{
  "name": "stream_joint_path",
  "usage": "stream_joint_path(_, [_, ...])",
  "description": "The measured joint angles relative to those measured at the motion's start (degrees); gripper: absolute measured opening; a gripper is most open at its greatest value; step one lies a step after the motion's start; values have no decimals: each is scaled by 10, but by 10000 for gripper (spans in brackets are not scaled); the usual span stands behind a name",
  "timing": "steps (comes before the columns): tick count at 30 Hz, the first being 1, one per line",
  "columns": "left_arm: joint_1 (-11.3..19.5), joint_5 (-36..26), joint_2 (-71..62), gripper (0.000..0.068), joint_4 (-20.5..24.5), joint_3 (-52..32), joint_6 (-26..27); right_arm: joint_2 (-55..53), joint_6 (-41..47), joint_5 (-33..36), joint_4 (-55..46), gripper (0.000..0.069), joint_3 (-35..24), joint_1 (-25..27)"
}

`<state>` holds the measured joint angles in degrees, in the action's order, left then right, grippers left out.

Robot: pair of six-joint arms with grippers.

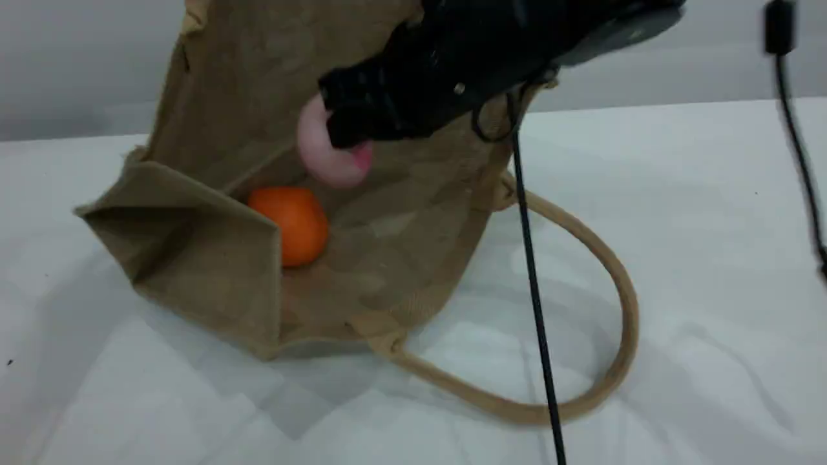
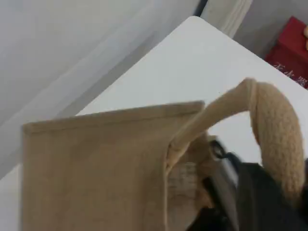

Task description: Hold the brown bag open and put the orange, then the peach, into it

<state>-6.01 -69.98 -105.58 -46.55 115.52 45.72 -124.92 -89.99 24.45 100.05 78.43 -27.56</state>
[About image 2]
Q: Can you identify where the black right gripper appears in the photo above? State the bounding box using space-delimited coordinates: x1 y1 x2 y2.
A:
202 139 240 231

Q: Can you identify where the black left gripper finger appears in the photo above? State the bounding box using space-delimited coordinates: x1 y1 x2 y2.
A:
238 163 308 231
300 157 308 207

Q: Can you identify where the brown jute bag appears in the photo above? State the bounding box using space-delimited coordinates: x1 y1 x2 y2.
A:
22 77 305 231

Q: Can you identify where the red box with white print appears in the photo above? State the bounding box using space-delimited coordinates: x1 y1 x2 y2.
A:
264 16 308 91

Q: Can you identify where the cream ribbed fabric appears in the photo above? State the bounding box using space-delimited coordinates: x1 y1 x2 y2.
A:
201 0 253 38

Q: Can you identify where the dark pole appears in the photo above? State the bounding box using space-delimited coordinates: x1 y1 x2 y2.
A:
194 0 208 17

